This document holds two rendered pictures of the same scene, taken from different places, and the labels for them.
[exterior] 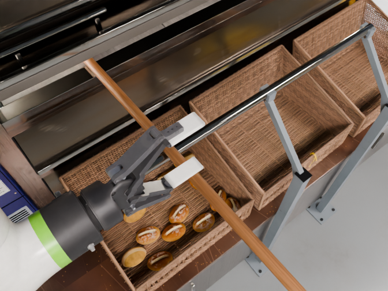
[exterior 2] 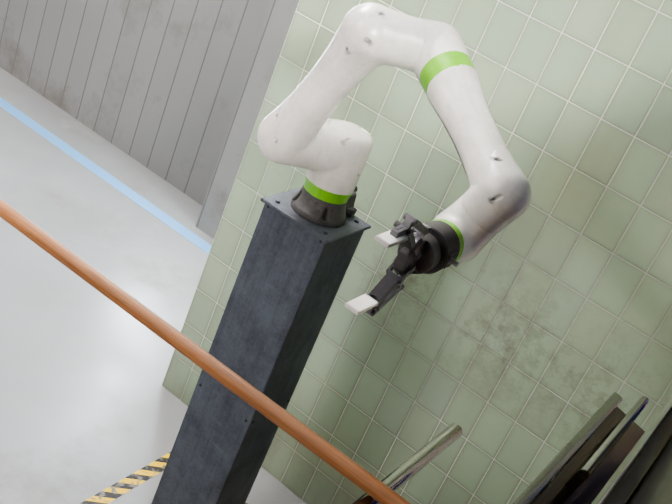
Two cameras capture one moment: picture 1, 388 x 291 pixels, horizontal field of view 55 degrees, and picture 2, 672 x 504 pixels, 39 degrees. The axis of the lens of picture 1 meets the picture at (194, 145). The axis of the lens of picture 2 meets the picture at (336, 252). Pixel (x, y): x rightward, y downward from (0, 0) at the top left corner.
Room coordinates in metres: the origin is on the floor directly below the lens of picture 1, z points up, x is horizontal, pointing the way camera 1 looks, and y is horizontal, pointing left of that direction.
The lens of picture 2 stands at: (1.57, -0.73, 2.18)
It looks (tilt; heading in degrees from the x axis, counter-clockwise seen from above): 25 degrees down; 152
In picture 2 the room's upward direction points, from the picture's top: 23 degrees clockwise
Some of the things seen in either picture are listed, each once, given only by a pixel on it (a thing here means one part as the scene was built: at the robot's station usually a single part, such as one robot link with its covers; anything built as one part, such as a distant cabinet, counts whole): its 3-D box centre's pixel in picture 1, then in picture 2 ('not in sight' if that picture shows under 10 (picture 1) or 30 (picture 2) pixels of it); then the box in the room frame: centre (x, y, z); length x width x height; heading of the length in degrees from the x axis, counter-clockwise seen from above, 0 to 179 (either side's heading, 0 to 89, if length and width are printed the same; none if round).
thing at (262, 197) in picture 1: (271, 123); not in sight; (0.97, -0.34, 0.72); 0.56 x 0.49 x 0.28; 129
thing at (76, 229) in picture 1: (73, 221); (432, 248); (0.21, 0.18, 1.49); 0.12 x 0.06 x 0.09; 38
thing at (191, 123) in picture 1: (182, 129); (391, 238); (0.34, 0.02, 1.56); 0.07 x 0.03 x 0.01; 128
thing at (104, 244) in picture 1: (160, 197); not in sight; (0.62, 0.13, 0.72); 0.56 x 0.49 x 0.28; 128
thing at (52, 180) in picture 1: (229, 82); not in sight; (1.18, -0.16, 0.76); 1.79 x 0.11 x 0.19; 127
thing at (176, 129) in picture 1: (167, 130); (403, 225); (0.32, 0.04, 1.58); 0.05 x 0.01 x 0.03; 128
